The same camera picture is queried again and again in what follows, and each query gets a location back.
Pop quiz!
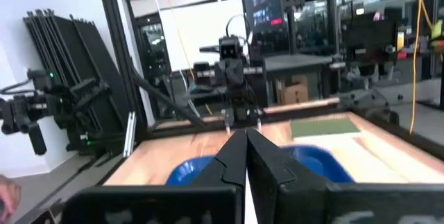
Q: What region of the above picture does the white whiteboard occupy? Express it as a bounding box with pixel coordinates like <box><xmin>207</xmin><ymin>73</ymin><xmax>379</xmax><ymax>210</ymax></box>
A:
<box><xmin>158</xmin><ymin>0</ymin><xmax>249</xmax><ymax>73</ymax></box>

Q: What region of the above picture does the green mat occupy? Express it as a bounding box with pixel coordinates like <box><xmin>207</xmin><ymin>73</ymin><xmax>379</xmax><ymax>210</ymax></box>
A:
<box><xmin>289</xmin><ymin>117</ymin><xmax>362</xmax><ymax>139</ymax></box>

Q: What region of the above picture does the large black display screen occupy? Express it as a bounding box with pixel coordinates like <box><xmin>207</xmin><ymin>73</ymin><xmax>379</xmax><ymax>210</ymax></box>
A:
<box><xmin>242</xmin><ymin>0</ymin><xmax>336</xmax><ymax>34</ymax></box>

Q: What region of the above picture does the yellow hanging cable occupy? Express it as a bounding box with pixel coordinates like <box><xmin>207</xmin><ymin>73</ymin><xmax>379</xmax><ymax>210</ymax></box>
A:
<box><xmin>408</xmin><ymin>0</ymin><xmax>427</xmax><ymax>135</ymax></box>

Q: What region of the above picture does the brown cardboard box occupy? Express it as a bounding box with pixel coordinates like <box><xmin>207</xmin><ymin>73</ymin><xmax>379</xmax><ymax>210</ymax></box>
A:
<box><xmin>278</xmin><ymin>74</ymin><xmax>310</xmax><ymax>106</ymax></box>

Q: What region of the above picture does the black table side rail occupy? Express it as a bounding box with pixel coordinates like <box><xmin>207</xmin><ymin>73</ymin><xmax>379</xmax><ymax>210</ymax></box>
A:
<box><xmin>341</xmin><ymin>107</ymin><xmax>444</xmax><ymax>162</ymax></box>

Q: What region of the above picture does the silver aluminium extrusion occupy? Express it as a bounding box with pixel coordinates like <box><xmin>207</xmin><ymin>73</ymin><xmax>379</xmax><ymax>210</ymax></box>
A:
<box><xmin>122</xmin><ymin>110</ymin><xmax>138</xmax><ymax>158</ymax></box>

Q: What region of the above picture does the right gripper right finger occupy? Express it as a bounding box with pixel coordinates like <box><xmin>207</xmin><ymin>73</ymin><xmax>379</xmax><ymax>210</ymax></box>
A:
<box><xmin>246</xmin><ymin>128</ymin><xmax>331</xmax><ymax>224</ymax></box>

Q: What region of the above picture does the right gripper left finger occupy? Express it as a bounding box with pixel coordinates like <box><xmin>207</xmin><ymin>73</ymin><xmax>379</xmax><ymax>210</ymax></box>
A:
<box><xmin>189</xmin><ymin>128</ymin><xmax>248</xmax><ymax>224</ymax></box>

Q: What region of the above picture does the black vertical frame post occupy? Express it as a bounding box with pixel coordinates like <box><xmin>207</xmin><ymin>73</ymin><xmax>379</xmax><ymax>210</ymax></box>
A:
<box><xmin>95</xmin><ymin>0</ymin><xmax>149</xmax><ymax>141</ymax></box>

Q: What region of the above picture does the black diagonal frame strut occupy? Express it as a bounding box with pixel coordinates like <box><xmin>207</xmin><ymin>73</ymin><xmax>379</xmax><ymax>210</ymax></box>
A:
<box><xmin>130</xmin><ymin>67</ymin><xmax>208</xmax><ymax>129</ymax></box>

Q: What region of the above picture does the black frame corner bracket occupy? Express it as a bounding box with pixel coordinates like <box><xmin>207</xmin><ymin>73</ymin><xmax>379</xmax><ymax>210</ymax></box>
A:
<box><xmin>336</xmin><ymin>87</ymin><xmax>400</xmax><ymax>127</ymax></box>

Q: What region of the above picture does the grey desk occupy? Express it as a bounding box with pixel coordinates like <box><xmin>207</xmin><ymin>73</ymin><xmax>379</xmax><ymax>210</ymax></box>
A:
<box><xmin>262</xmin><ymin>53</ymin><xmax>336</xmax><ymax>109</ymax></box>

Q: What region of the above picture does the stack of black panels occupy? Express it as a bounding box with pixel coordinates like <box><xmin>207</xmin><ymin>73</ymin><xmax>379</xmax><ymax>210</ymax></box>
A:
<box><xmin>22</xmin><ymin>8</ymin><xmax>139</xmax><ymax>148</ymax></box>

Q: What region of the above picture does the orange hanging cable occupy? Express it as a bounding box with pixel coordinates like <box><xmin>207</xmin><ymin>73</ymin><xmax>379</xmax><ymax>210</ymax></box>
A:
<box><xmin>158</xmin><ymin>0</ymin><xmax>196</xmax><ymax>79</ymax></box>

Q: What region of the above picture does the yellow bottle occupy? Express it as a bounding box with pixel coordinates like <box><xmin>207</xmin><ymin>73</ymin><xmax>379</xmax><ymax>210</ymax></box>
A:
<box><xmin>431</xmin><ymin>19</ymin><xmax>444</xmax><ymax>41</ymax></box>

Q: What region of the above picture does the blue plastic tray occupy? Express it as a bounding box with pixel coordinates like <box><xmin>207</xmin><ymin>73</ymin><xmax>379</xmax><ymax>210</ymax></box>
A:
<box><xmin>165</xmin><ymin>144</ymin><xmax>355</xmax><ymax>187</ymax></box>

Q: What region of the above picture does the person's hand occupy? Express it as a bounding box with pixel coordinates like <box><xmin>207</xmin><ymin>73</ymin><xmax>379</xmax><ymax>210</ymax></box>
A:
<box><xmin>0</xmin><ymin>174</ymin><xmax>22</xmax><ymax>223</ymax></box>

